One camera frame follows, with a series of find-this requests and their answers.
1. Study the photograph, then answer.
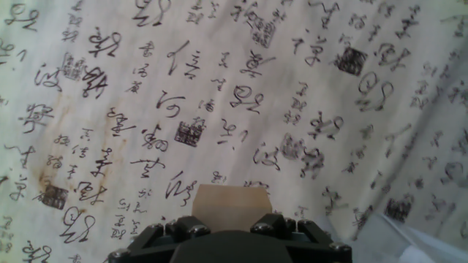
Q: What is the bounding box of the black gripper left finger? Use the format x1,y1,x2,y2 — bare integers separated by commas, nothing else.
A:
107,215,212,263

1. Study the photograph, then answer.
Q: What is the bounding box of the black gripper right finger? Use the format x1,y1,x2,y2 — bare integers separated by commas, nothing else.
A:
249,213,352,263

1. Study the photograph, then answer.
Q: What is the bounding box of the wooden block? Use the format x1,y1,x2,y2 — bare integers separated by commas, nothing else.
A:
191,183,273,233

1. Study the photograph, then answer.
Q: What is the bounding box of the beige calligraphy print cloth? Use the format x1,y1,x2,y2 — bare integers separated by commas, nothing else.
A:
0,0,468,263

